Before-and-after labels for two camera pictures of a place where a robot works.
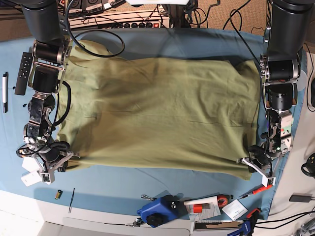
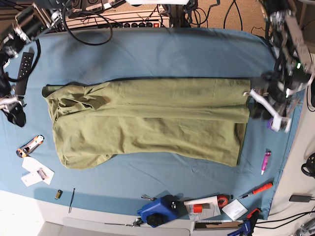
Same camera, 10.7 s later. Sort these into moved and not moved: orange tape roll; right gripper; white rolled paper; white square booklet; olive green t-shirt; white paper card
Moved: olive green t-shirt; right gripper
Not moved: orange tape roll; white square booklet; white paper card; white rolled paper
